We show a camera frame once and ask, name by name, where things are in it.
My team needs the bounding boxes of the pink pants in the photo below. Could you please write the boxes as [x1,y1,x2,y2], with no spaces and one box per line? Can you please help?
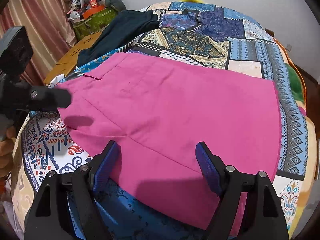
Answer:
[59,53,281,229]

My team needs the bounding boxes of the left hand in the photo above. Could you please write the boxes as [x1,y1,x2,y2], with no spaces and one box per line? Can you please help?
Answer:
[0,126,16,178]

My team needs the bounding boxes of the white paper pile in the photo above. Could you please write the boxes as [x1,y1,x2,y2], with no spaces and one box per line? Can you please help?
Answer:
[48,74,65,88]

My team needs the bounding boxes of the striped brown curtain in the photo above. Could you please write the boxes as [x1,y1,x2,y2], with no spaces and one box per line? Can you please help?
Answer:
[1,0,76,86]

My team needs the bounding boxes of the orange box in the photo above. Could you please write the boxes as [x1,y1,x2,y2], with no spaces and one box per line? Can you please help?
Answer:
[82,0,105,19]

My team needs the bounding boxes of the dark teal folded garment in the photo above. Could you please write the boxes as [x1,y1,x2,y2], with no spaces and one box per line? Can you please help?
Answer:
[76,10,159,67]

